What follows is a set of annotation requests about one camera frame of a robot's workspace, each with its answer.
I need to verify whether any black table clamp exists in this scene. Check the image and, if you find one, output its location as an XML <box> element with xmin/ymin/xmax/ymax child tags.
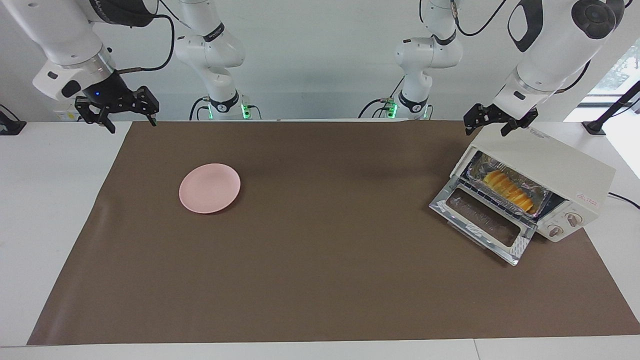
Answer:
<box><xmin>0</xmin><ymin>104</ymin><xmax>27</xmax><ymax>136</ymax></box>

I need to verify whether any black left arm base cable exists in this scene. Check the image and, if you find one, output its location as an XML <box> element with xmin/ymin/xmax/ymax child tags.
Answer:
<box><xmin>357</xmin><ymin>75</ymin><xmax>407</xmax><ymax>120</ymax></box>

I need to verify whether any black right arm base cable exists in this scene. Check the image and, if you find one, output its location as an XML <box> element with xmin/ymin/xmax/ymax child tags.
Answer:
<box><xmin>188</xmin><ymin>96</ymin><xmax>212</xmax><ymax>121</ymax></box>

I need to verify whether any black right arm gripper cable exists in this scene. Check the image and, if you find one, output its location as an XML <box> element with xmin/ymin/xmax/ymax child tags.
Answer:
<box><xmin>116</xmin><ymin>0</ymin><xmax>176</xmax><ymax>75</ymax></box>

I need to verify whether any black arm base cable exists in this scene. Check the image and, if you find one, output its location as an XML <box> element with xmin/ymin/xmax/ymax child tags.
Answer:
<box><xmin>357</xmin><ymin>75</ymin><xmax>407</xmax><ymax>120</ymax></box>
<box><xmin>188</xmin><ymin>96</ymin><xmax>212</xmax><ymax>121</ymax></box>

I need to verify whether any pink round plate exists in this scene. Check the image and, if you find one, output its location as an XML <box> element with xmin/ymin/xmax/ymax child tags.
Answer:
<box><xmin>178</xmin><ymin>163</ymin><xmax>242</xmax><ymax>215</ymax></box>

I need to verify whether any metal oven wire rack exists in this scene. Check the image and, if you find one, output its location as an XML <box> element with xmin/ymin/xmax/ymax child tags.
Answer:
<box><xmin>452</xmin><ymin>176</ymin><xmax>540</xmax><ymax>227</ymax></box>

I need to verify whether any black arm gripper cable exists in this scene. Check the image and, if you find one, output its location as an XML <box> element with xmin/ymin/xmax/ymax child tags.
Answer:
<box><xmin>449</xmin><ymin>0</ymin><xmax>507</xmax><ymax>37</ymax></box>
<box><xmin>116</xmin><ymin>0</ymin><xmax>176</xmax><ymax>75</ymax></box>

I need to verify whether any glass oven door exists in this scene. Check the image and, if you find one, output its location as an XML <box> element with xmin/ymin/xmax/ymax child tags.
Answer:
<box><xmin>429</xmin><ymin>177</ymin><xmax>537</xmax><ymax>267</ymax></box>

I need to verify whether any black left arm gripper cable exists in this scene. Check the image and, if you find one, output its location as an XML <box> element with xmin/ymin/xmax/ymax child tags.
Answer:
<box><xmin>449</xmin><ymin>0</ymin><xmax>507</xmax><ymax>37</ymax></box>

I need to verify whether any white wall socket box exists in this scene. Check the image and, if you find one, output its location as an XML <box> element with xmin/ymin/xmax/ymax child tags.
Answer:
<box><xmin>52</xmin><ymin>107</ymin><xmax>84</xmax><ymax>123</ymax></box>

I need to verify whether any cream white toaster oven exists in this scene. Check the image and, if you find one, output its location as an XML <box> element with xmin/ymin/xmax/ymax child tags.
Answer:
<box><xmin>450</xmin><ymin>125</ymin><xmax>617</xmax><ymax>244</ymax></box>

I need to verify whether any aluminium foil tray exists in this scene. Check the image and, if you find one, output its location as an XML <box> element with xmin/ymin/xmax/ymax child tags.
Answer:
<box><xmin>464</xmin><ymin>152</ymin><xmax>554</xmax><ymax>219</ymax></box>

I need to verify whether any black oven power cable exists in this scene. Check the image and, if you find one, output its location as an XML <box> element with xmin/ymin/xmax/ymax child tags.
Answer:
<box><xmin>607</xmin><ymin>191</ymin><xmax>640</xmax><ymax>210</ymax></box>

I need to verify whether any yellow sliced bread loaf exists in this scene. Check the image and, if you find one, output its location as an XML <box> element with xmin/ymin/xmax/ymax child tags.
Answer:
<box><xmin>481</xmin><ymin>169</ymin><xmax>537</xmax><ymax>213</ymax></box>

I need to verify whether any black camera stand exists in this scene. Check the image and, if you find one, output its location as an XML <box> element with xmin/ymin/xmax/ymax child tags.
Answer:
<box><xmin>582</xmin><ymin>80</ymin><xmax>640</xmax><ymax>136</ymax></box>

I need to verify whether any brown table mat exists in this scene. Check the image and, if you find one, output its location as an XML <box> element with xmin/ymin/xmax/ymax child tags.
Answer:
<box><xmin>27</xmin><ymin>120</ymin><xmax>640</xmax><ymax>346</ymax></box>

